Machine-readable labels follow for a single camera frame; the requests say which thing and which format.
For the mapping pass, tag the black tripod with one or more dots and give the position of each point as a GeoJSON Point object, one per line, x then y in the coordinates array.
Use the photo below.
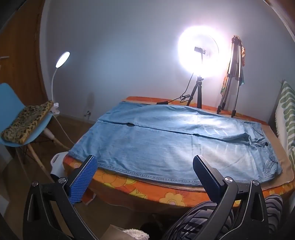
{"type": "Point", "coordinates": [198, 92]}

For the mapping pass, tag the blue denim pants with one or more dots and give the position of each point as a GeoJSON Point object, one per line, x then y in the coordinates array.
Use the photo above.
{"type": "Point", "coordinates": [161, 143]}

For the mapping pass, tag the white fluffy cloth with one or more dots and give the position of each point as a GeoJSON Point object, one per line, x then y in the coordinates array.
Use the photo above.
{"type": "Point", "coordinates": [136, 234]}

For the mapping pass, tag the wooden door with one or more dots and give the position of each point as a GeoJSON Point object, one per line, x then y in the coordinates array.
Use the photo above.
{"type": "Point", "coordinates": [23, 57]}

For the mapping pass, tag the black phone holder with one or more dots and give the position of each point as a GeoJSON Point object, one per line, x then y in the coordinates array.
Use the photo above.
{"type": "Point", "coordinates": [200, 50]}

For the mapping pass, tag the person's striped trouser legs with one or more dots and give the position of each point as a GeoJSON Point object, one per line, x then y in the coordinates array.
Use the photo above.
{"type": "Point", "coordinates": [198, 219]}

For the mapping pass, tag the blue chair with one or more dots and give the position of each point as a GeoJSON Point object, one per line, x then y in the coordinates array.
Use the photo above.
{"type": "Point", "coordinates": [9, 97]}

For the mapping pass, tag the white clip lamp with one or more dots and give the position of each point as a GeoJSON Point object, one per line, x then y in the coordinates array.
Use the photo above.
{"type": "Point", "coordinates": [62, 58]}

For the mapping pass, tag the colourful hanging cloth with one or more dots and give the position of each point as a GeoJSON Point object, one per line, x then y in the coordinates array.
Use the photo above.
{"type": "Point", "coordinates": [224, 86]}

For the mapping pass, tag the orange floral sheet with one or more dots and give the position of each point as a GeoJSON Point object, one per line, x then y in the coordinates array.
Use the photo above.
{"type": "Point", "coordinates": [170, 198]}

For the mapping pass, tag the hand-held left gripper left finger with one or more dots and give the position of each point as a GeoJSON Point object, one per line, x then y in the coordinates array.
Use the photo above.
{"type": "Point", "coordinates": [84, 177]}

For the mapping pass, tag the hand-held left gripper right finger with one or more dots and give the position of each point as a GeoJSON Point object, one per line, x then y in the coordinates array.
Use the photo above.
{"type": "Point", "coordinates": [208, 182]}

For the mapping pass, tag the white plastic object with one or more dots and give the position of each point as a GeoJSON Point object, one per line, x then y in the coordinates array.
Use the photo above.
{"type": "Point", "coordinates": [56, 161]}

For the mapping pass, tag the green patterned pillow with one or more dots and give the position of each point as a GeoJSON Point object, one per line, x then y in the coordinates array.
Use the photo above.
{"type": "Point", "coordinates": [287, 108]}

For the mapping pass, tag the leopard print cushion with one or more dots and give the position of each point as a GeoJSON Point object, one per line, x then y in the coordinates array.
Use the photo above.
{"type": "Point", "coordinates": [25, 124]}

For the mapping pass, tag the silver tripod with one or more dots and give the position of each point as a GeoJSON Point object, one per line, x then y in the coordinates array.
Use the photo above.
{"type": "Point", "coordinates": [230, 80]}

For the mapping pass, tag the wall plug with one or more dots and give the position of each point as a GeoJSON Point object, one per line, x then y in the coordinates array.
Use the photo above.
{"type": "Point", "coordinates": [87, 113]}

